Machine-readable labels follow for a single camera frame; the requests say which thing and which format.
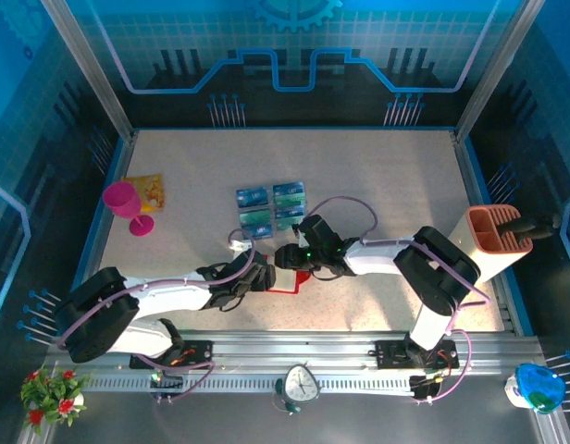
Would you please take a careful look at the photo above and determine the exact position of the red card holder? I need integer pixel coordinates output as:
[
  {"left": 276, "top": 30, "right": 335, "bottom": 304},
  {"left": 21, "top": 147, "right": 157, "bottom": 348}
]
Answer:
[{"left": 266, "top": 253, "right": 314, "bottom": 295}]

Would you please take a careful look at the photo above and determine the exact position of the teal credit card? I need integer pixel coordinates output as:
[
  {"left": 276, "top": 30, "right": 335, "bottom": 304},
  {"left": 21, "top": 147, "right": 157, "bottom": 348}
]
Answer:
[
  {"left": 275, "top": 216, "right": 309, "bottom": 232},
  {"left": 272, "top": 191, "right": 308, "bottom": 207}
]

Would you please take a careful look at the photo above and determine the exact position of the blue wipes packet top left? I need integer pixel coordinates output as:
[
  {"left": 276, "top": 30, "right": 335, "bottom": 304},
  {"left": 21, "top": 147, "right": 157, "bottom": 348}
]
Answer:
[{"left": 236, "top": 186, "right": 273, "bottom": 209}]

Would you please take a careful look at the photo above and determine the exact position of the white triangular alarm clock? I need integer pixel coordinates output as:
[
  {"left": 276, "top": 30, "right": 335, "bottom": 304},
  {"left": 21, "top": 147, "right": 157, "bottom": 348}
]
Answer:
[{"left": 274, "top": 363, "right": 322, "bottom": 414}]

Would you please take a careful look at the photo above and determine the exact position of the yellow snack packet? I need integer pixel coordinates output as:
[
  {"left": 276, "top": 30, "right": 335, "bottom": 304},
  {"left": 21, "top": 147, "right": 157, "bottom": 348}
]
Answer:
[{"left": 121, "top": 173, "right": 167, "bottom": 214}]

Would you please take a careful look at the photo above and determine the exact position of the pink plastic goblet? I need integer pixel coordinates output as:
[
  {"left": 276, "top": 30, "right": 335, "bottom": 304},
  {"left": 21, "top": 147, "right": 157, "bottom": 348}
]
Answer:
[{"left": 103, "top": 180, "right": 155, "bottom": 237}]

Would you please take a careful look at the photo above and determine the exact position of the white and orange knife block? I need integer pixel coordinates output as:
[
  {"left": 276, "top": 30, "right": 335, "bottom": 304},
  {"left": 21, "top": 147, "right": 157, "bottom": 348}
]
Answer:
[{"left": 451, "top": 204, "right": 535, "bottom": 284}]

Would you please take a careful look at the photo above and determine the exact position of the artificial plant with red flowers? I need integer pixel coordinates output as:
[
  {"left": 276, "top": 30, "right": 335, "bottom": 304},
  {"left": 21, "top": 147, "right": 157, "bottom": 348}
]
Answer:
[{"left": 19, "top": 364, "right": 93, "bottom": 437}]

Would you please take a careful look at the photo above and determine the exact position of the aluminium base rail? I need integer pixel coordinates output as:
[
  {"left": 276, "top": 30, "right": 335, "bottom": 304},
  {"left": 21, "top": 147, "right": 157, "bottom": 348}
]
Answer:
[{"left": 180, "top": 328, "right": 543, "bottom": 376}]

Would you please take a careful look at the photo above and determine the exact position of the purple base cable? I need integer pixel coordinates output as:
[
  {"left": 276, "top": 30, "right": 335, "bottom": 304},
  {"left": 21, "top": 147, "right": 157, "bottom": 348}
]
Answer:
[
  {"left": 414, "top": 328, "right": 474, "bottom": 407},
  {"left": 148, "top": 354, "right": 219, "bottom": 404}
]

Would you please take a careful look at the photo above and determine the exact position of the slotted silver cable duct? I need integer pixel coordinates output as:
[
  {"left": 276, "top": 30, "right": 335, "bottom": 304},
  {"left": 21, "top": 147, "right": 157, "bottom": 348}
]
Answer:
[{"left": 94, "top": 376, "right": 415, "bottom": 395}]

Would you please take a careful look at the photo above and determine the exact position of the black knife handle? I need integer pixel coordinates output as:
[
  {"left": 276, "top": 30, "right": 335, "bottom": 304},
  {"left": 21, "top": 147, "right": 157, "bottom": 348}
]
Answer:
[{"left": 497, "top": 213, "right": 563, "bottom": 246}]

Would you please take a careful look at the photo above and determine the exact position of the aluminium frame post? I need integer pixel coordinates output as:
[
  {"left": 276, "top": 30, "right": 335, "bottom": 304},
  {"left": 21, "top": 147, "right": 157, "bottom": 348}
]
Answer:
[
  {"left": 452, "top": 0, "right": 547, "bottom": 142},
  {"left": 40, "top": 0, "right": 137, "bottom": 142}
]

